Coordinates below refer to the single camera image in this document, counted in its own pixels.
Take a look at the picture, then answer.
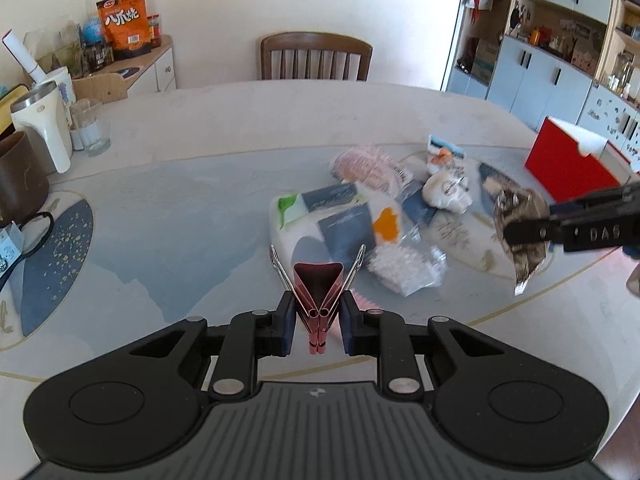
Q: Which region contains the red cardboard box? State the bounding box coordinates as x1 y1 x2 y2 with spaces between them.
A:
525 117 639 203

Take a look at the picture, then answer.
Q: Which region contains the pink binder clip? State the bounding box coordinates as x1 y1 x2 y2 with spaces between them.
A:
269 244 367 354

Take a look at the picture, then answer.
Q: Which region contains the silver foil snack packet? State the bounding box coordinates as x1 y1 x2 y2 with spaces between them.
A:
494 186 550 296

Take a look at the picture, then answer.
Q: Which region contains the bag of white beads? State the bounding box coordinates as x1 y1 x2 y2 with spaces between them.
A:
366 226 448 297

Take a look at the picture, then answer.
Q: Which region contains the paper tissue pack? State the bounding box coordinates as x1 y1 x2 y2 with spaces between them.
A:
269 183 404 272

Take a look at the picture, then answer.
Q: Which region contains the pink patterned wipes pack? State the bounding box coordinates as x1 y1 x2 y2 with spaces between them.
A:
331 145 413 198

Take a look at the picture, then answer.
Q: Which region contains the white blue sachet packet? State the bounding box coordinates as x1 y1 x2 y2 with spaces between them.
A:
427 134 465 170

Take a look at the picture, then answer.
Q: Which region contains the left dark blue placemat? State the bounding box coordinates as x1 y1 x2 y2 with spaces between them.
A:
3 200 94 338

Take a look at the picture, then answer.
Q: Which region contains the clear glass cup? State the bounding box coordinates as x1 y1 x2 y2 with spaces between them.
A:
70 99 111 156

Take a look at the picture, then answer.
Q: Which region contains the brown mug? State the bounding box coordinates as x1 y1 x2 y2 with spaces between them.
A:
0 130 56 256

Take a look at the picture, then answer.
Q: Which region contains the white sideboard cabinet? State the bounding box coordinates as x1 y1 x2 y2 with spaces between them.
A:
73 35 177 104

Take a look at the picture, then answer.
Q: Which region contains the wooden dining chair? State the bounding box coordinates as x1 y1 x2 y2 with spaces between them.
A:
259 32 373 81

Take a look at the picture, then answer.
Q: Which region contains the white thermos jug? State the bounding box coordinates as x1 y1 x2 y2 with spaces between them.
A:
10 80 73 174

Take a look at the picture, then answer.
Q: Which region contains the orange snack bag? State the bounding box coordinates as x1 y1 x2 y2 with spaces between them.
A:
96 0 152 61

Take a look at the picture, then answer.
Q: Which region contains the grey wall cabinet unit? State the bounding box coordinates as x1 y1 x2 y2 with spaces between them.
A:
442 0 639 150

